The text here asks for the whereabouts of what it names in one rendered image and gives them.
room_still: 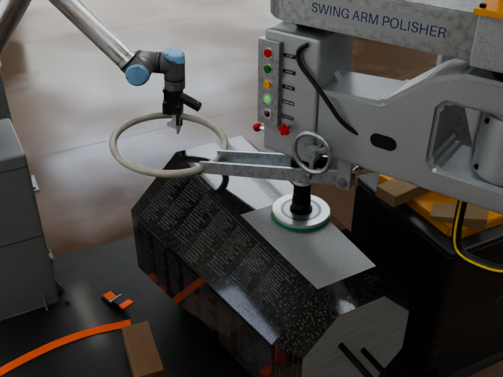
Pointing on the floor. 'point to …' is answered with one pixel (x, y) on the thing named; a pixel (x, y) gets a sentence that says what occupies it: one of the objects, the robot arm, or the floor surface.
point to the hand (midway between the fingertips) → (180, 128)
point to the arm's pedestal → (21, 235)
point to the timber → (142, 351)
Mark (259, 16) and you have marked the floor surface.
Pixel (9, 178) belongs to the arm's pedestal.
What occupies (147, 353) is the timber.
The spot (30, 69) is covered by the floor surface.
